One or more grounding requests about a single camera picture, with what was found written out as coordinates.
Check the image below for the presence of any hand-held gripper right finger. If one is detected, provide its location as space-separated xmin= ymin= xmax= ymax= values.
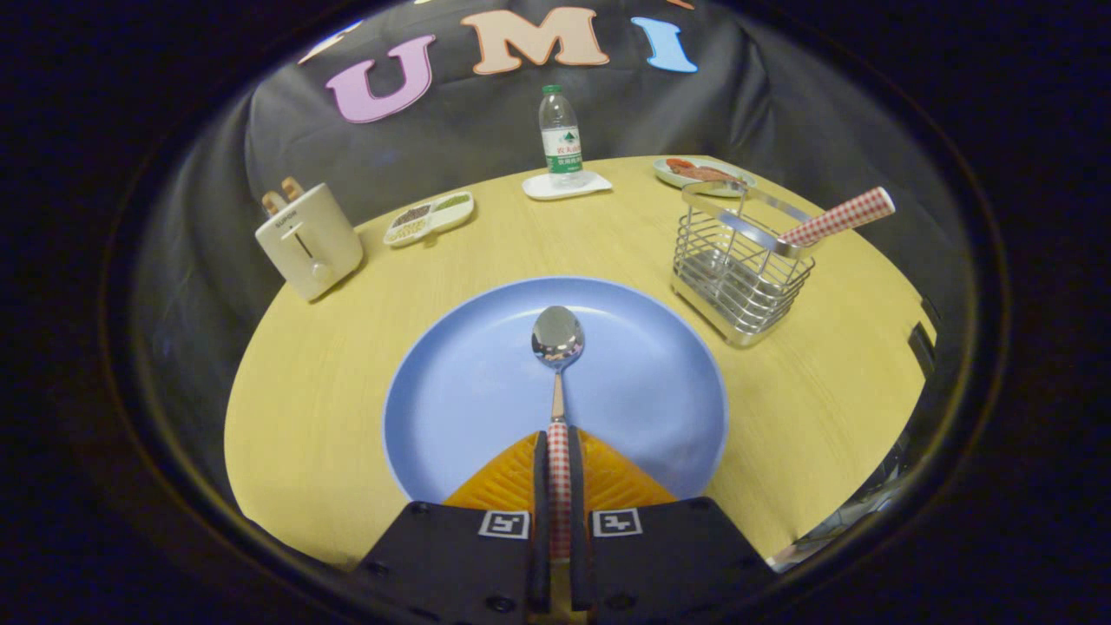
xmin=569 ymin=425 xmax=778 ymax=622

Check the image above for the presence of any green plate with food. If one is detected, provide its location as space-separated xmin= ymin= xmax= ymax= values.
xmin=653 ymin=156 xmax=758 ymax=197

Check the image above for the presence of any black table clamp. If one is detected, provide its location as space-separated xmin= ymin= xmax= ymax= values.
xmin=907 ymin=321 xmax=938 ymax=378

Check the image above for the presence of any metal wire basket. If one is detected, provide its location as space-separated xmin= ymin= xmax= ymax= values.
xmin=670 ymin=180 xmax=817 ymax=349

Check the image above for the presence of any white divided snack dish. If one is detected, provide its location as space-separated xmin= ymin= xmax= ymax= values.
xmin=383 ymin=191 xmax=476 ymax=249

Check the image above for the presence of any fork with checkered handle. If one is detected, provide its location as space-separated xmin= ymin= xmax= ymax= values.
xmin=777 ymin=187 xmax=897 ymax=253

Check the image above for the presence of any blue plate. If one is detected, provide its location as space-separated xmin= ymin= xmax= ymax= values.
xmin=382 ymin=276 xmax=730 ymax=504

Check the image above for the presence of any spoon with checkered handle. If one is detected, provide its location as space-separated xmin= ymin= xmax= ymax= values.
xmin=531 ymin=306 xmax=586 ymax=561

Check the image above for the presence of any white square coaster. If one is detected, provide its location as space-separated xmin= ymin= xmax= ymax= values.
xmin=522 ymin=170 xmax=614 ymax=201

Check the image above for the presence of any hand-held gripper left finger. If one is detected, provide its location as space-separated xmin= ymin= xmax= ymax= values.
xmin=352 ymin=430 xmax=551 ymax=622

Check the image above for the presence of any clear water bottle green cap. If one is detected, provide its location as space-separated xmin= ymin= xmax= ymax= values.
xmin=539 ymin=84 xmax=584 ymax=188

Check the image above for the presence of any cream toaster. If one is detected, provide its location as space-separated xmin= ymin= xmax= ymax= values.
xmin=254 ymin=182 xmax=365 ymax=303

